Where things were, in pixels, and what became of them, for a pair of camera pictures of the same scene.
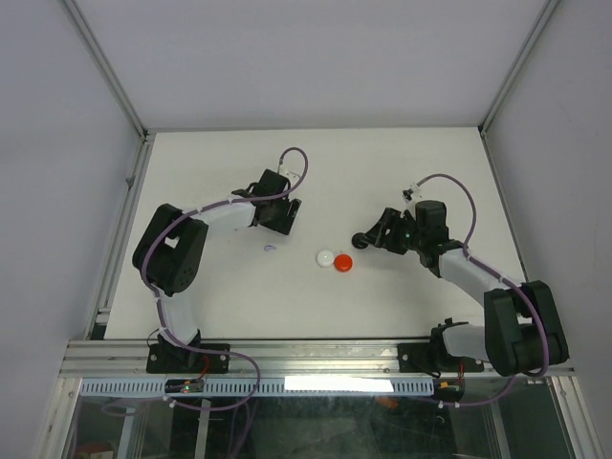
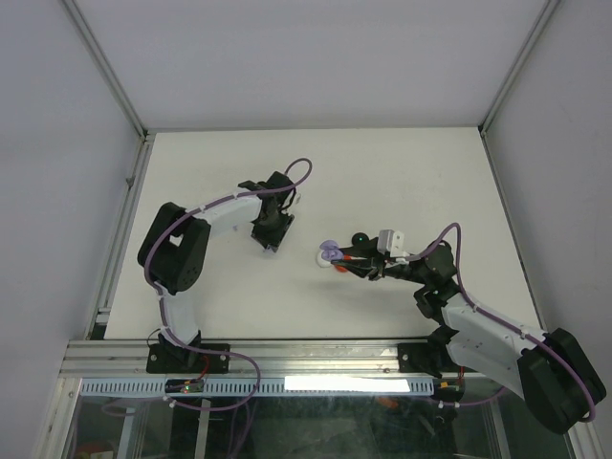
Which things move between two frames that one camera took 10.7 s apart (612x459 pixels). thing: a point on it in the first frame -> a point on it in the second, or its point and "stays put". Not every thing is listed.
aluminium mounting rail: [122, 360] stays put
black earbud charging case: [360, 241] stays put
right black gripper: [391, 218] -> [374, 269]
